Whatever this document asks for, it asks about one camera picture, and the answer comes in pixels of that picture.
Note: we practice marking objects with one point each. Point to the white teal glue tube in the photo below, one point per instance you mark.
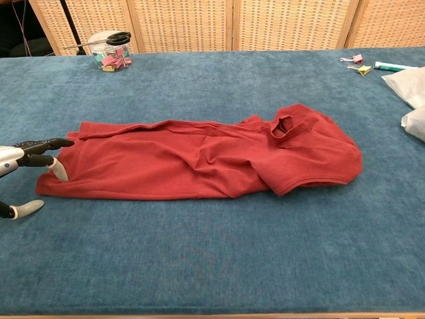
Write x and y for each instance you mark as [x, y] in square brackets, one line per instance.
[388, 66]

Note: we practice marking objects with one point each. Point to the plain white plastic bag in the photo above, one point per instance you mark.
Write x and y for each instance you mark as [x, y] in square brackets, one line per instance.
[415, 126]

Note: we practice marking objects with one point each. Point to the yellow binder clip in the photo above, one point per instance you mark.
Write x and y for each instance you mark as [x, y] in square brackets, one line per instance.
[365, 70]

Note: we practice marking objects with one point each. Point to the white bag with label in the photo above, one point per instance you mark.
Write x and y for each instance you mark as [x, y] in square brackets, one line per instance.
[408, 86]

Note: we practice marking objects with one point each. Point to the black tripod stand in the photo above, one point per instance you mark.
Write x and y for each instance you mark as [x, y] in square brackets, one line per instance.
[70, 23]

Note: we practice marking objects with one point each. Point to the wicker folding screen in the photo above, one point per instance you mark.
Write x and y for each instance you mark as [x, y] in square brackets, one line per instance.
[186, 23]

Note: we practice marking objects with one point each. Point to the pink clip inside jar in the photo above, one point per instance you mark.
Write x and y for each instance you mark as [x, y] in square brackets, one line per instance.
[109, 60]

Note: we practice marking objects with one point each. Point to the clear plastic clip jar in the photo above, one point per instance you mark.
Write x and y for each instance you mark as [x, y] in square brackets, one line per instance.
[99, 50]

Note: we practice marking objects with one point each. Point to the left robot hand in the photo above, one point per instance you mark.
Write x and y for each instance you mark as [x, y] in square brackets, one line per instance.
[30, 149]

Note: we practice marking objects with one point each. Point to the pink binder clip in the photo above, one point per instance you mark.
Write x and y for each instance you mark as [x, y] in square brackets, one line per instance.
[357, 59]

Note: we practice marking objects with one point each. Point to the blue table cloth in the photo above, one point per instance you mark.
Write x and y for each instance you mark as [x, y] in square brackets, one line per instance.
[212, 266]

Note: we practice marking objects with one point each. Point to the red t-shirt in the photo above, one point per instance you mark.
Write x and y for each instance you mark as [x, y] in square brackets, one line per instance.
[166, 166]

